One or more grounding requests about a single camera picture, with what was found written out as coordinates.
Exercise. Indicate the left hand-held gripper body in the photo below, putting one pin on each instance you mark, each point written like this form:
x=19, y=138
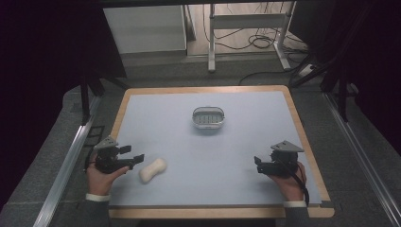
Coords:
x=107, y=157

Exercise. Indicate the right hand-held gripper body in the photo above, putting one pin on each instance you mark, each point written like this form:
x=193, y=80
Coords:
x=282, y=160

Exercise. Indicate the white soap bar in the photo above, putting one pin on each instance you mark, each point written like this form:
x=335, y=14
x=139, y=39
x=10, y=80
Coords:
x=153, y=170

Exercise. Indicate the metal soap dish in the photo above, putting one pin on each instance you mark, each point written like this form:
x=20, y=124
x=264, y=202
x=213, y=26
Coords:
x=208, y=117

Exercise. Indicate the person's left hand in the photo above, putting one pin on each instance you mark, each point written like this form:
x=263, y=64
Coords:
x=101, y=181

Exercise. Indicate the person's right hand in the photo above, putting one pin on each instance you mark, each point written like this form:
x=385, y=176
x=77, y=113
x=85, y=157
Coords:
x=291, y=187

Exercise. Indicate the light blue table mat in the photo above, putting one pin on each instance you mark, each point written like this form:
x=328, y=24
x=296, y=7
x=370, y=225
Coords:
x=214, y=151

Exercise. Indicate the black metal stand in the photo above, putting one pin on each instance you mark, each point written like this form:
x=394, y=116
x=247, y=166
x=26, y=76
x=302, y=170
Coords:
x=337, y=85
x=86, y=94

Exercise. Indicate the white power strip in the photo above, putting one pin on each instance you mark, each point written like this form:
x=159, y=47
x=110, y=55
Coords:
x=306, y=71

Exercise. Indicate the dark curtain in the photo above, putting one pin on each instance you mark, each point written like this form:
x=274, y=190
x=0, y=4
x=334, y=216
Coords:
x=372, y=63
x=41, y=78

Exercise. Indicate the white cabinet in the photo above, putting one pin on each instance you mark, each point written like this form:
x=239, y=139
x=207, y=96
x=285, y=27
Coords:
x=145, y=30

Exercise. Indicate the aluminium rail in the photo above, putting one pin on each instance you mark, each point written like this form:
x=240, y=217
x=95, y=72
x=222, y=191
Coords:
x=362, y=157
x=64, y=170

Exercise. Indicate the white metal desk frame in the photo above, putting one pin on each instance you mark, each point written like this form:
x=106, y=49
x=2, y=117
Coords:
x=249, y=20

